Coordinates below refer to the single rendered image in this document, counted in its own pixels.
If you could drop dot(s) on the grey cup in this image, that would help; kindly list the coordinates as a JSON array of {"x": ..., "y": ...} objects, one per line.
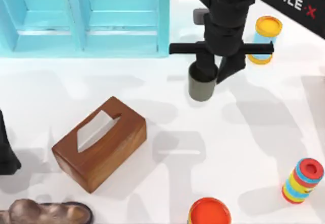
[{"x": 201, "y": 89}]

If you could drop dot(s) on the yellow and blue can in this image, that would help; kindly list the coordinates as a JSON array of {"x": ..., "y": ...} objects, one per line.
[{"x": 268, "y": 27}]

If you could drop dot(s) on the white tissue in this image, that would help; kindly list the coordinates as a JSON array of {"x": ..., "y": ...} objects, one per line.
[{"x": 95, "y": 130}]

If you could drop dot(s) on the wooden tissue box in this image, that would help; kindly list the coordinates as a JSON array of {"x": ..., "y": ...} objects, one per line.
[{"x": 106, "y": 158}]

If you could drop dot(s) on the stack of coloured rings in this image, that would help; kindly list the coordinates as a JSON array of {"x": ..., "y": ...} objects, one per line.
[{"x": 302, "y": 183}]

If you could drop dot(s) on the orange lidded can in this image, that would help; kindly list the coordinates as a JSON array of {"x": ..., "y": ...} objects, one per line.
[{"x": 209, "y": 212}]

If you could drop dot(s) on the light blue rack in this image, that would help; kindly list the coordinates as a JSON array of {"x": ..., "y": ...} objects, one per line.
[{"x": 50, "y": 20}]

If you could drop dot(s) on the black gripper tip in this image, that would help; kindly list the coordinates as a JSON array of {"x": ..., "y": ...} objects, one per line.
[{"x": 6, "y": 153}]

